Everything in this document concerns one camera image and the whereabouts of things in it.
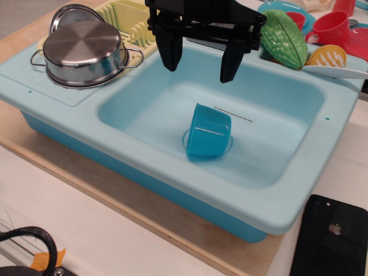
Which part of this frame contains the blue plastic cup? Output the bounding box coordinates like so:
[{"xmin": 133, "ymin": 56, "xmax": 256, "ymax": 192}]
[{"xmin": 186, "ymin": 103, "xmax": 232, "ymax": 159}]

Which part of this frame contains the light blue toy sink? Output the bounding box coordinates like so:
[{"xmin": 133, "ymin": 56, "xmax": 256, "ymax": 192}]
[{"xmin": 0, "ymin": 37, "xmax": 368, "ymax": 244}]

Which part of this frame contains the black smartphone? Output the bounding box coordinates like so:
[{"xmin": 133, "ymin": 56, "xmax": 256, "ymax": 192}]
[{"xmin": 290, "ymin": 194, "xmax": 367, "ymax": 275}]

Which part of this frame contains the orange tape piece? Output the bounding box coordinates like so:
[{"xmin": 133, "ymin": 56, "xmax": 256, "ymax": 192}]
[{"xmin": 30, "ymin": 249, "xmax": 66, "ymax": 271}]

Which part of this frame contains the black braided cable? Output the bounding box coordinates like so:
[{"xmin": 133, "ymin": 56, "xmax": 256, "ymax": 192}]
[{"xmin": 0, "ymin": 226, "xmax": 58, "ymax": 276}]

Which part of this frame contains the blue plastic plate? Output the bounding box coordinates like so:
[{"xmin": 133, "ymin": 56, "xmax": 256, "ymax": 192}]
[{"xmin": 257, "ymin": 1, "xmax": 316, "ymax": 35}]

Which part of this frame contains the tall red cup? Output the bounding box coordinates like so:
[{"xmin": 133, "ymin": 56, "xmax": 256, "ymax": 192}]
[{"xmin": 332, "ymin": 0, "xmax": 356, "ymax": 17}]

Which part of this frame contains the red plastic plate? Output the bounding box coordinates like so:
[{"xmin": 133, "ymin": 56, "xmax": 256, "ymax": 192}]
[{"xmin": 343, "ymin": 28, "xmax": 368, "ymax": 61}]

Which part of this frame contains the green bumpy toy gourd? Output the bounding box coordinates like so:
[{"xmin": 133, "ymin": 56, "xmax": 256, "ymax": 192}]
[{"xmin": 261, "ymin": 9, "xmax": 308, "ymax": 68}]

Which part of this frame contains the stainless steel pot lid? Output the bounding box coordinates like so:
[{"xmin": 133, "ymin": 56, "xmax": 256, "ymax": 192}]
[{"xmin": 49, "ymin": 3, "xmax": 105, "ymax": 34}]

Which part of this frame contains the red plastic cup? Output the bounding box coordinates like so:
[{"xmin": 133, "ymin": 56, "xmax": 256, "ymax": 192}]
[{"xmin": 305, "ymin": 11, "xmax": 350, "ymax": 45}]

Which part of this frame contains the white plastic spatula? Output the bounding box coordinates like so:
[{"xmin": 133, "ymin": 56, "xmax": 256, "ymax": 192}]
[{"xmin": 301, "ymin": 66, "xmax": 367, "ymax": 79}]

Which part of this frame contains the yellow dish rack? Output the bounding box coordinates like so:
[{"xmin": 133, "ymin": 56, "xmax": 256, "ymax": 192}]
[{"xmin": 36, "ymin": 0, "xmax": 162, "ymax": 78}]

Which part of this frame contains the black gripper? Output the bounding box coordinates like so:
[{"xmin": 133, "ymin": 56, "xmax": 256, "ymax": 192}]
[{"xmin": 145, "ymin": 1, "xmax": 267, "ymax": 83}]

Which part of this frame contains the wooden base board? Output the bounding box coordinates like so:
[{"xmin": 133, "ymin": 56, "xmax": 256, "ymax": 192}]
[{"xmin": 0, "ymin": 0, "xmax": 285, "ymax": 276}]

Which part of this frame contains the small red bowl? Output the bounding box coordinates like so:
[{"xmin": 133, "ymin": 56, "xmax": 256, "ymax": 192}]
[{"xmin": 286, "ymin": 11, "xmax": 306, "ymax": 31}]

